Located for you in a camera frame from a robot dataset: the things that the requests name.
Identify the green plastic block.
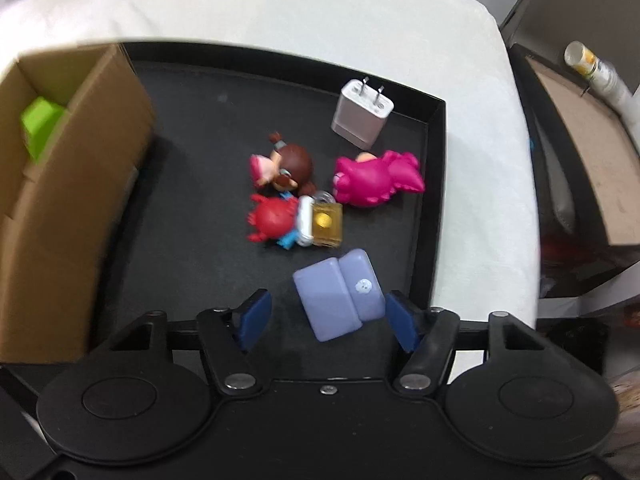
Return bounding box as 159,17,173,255
21,96,68,163

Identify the stack of paper cups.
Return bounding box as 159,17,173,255
564,41,640,126

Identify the red-haired doll figurine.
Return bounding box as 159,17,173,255
246,192,316,251

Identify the grey cushion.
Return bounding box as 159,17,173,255
542,135,577,235

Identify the pink dinosaur costume figurine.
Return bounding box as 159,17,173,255
332,150,427,208

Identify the purple toy sofa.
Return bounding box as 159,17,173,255
292,249,387,343

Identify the black shallow tray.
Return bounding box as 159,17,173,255
0,40,448,411

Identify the small gold padlock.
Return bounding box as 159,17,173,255
309,191,345,250

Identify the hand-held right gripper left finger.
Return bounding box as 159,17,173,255
95,289,273,397

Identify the white tablecloth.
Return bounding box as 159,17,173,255
0,0,542,323

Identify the brown-haired doll figurine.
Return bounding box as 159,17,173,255
250,131,315,196

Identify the brown cardboard box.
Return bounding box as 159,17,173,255
0,42,156,366

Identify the white wall charger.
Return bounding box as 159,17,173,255
330,76,395,150

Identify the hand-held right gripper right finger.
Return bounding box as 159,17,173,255
384,290,553,396

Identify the black framed brown board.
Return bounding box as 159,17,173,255
510,42,640,256

